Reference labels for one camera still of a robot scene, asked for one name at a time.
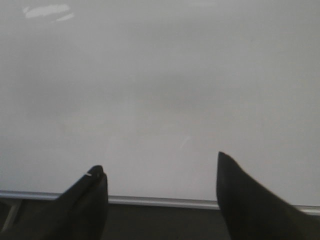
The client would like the grey aluminium marker tray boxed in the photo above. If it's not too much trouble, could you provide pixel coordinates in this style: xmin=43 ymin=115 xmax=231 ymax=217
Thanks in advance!
xmin=0 ymin=190 xmax=320 ymax=216

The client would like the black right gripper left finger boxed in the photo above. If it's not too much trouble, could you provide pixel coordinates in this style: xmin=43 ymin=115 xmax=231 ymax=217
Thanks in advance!
xmin=37 ymin=165 xmax=108 ymax=240

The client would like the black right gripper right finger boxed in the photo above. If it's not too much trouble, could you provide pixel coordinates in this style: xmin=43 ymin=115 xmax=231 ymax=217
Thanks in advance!
xmin=216 ymin=152 xmax=320 ymax=240

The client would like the white whiteboard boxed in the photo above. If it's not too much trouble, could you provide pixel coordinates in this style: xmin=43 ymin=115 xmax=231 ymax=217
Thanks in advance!
xmin=0 ymin=0 xmax=320 ymax=206

